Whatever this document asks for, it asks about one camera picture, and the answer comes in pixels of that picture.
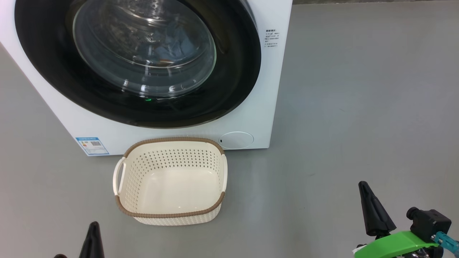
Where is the cream perforated laundry basket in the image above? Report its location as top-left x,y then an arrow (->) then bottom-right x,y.
113,137 -> 228,226

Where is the stainless steel washing machine drum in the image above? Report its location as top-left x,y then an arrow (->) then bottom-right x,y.
74,0 -> 216,68

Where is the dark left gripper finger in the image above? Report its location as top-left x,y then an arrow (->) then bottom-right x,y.
79,221 -> 105,258

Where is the white front-load washing machine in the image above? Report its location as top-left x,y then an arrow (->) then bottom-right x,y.
0,0 -> 293,156

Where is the blue bear print garment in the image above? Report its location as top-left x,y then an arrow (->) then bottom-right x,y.
154,21 -> 201,67

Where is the black round glass washer door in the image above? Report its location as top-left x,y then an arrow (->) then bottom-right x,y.
14,0 -> 261,129

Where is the round white filter cover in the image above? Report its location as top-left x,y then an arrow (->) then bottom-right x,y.
219,132 -> 254,149

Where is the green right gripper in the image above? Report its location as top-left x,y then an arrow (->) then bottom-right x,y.
352,181 -> 440,258

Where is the teal right camera connector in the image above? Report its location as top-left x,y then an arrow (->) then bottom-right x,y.
432,231 -> 459,255

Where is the blue energy label sticker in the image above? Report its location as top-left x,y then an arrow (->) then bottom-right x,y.
75,137 -> 109,156

